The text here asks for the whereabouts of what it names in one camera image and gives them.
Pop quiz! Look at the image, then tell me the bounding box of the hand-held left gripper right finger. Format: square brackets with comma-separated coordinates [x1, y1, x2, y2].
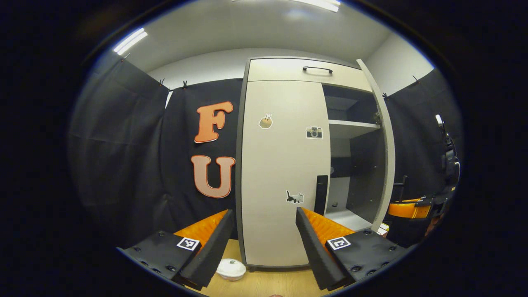
[295, 207, 417, 291]

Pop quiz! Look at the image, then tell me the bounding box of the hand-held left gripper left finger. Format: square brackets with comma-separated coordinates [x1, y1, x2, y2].
[117, 210, 235, 291]

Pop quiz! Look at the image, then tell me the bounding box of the black door handle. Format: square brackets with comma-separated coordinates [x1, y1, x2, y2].
[392, 175, 409, 203]
[314, 175, 329, 216]

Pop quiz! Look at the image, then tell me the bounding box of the cabinet door with headphone sticker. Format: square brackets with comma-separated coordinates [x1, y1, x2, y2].
[357, 59, 396, 233]

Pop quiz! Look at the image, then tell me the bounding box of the white double-door shoe cabinet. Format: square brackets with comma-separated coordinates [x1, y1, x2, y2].
[235, 57, 396, 273]

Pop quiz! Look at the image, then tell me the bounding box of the cabinet door with camera sticker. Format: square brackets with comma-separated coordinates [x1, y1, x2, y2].
[240, 80, 332, 268]

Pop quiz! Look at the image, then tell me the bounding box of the white cabinet shelf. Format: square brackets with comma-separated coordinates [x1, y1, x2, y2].
[325, 207, 373, 231]
[329, 120, 381, 139]

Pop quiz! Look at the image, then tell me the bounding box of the white cabinet drawer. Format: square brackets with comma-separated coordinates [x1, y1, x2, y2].
[247, 58, 373, 92]

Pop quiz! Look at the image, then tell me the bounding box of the white lidded bowl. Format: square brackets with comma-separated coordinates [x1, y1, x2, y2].
[216, 258, 247, 282]

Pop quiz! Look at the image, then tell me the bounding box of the black backdrop cloth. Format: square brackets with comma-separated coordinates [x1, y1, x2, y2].
[68, 58, 464, 248]

